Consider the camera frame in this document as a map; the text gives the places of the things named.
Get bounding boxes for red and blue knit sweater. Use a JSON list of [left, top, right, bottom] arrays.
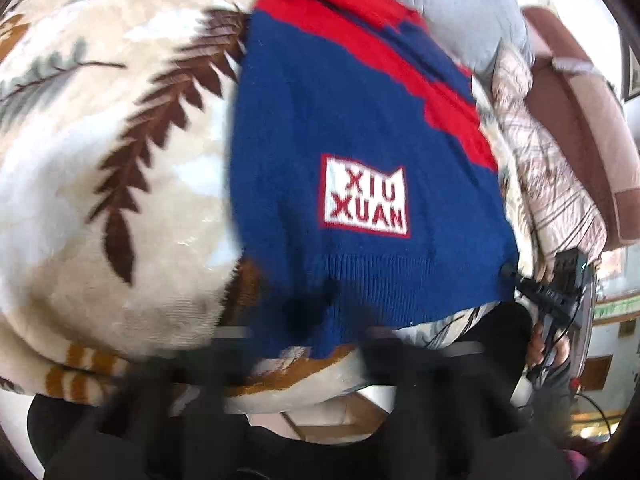
[[229, 0, 518, 358]]

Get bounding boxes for pink patterned pillow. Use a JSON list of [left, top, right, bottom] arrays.
[[491, 44, 606, 278]]

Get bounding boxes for cream leaf-print fleece blanket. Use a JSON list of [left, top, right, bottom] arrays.
[[0, 0, 501, 416]]

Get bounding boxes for grey quilted bedspread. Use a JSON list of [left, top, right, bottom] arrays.
[[397, 0, 535, 76]]

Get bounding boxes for black cable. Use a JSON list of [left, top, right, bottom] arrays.
[[519, 309, 614, 441]]

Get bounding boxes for picture frame on wall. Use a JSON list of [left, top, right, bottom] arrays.
[[620, 34, 640, 102]]

